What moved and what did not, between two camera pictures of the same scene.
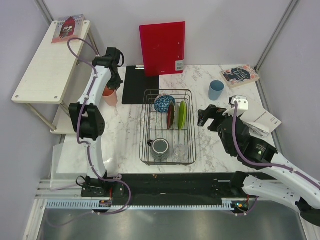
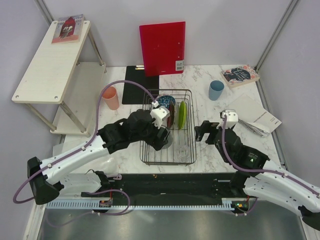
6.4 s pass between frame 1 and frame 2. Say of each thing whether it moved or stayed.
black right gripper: moved
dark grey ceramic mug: moved
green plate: stayed
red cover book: stayed
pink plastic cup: moved
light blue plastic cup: stayed
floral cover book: stayed
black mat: stayed
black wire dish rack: stayed
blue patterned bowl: stayed
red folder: stayed
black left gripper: moved
